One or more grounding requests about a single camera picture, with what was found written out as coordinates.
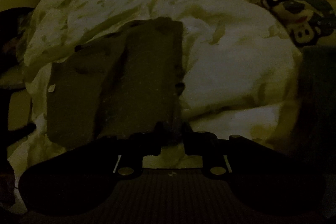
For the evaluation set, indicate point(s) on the light leaf-print bed comforter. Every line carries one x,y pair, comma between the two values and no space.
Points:
234,52

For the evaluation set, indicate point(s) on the dark small garment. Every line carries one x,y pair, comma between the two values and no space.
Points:
124,83

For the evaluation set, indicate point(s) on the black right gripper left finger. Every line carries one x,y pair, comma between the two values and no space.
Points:
81,178

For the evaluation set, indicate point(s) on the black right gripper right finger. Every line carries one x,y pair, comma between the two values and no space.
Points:
290,175

